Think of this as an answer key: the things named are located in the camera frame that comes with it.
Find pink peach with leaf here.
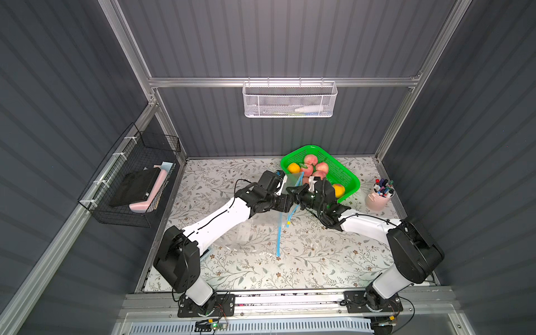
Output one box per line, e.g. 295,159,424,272
300,163,314,178

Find clear zip-top bag blue zipper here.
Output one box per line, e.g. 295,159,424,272
195,171,304,251

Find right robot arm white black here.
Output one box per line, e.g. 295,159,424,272
286,177,445,312

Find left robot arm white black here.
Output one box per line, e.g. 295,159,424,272
153,183,295,311

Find yellow peach right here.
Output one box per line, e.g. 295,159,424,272
332,184,346,199

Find yellow peach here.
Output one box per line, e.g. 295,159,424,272
332,184,346,199
287,163,301,174

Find yellow peach left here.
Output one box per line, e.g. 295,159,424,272
287,163,301,174

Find pink peach upper right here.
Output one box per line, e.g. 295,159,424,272
315,162,329,174

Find pink peach top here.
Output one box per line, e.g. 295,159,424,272
304,154,318,166

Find green plastic basket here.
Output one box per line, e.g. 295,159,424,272
281,145,361,203

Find pink pen cup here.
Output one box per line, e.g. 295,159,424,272
365,179,395,212

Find white tube in basket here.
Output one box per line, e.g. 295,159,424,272
294,105,324,114

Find teal calculator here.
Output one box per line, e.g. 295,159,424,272
200,248,213,262

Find black pouch in basket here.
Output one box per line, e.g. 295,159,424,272
109,167,159,207

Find white wire wall basket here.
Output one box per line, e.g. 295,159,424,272
241,80,338,118

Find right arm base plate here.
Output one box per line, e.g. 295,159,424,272
339,290,403,314

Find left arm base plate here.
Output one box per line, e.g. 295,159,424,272
177,293,236,318

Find black wire wall basket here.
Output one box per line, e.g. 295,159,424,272
78,124,181,228

